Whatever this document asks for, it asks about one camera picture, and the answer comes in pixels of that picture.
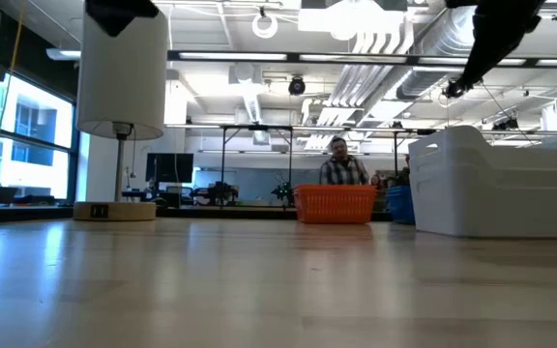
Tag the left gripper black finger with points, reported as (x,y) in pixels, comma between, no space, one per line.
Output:
(114,14)

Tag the blue slotted plastic basket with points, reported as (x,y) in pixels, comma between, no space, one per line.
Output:
(401,208)

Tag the person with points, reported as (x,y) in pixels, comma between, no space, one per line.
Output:
(343,169)

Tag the black equipment on desk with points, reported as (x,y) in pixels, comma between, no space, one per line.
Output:
(215,193)

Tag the silver round ceiling duct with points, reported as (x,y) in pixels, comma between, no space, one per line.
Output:
(433,48)

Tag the white shade table lamp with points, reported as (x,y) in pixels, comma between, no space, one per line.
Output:
(121,87)

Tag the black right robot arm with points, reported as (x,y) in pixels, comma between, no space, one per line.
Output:
(496,34)

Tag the orange slotted plastic basket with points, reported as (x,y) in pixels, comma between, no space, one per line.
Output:
(334,205)

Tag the round black ceiling fixture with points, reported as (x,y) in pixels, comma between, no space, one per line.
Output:
(297,86)

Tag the black computer monitor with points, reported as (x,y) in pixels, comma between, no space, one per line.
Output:
(169,167)

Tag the black ceiling track light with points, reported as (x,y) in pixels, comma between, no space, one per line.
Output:
(453,91)
(506,124)

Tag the long black ceiling light beam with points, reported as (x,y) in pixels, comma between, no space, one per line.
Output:
(307,57)

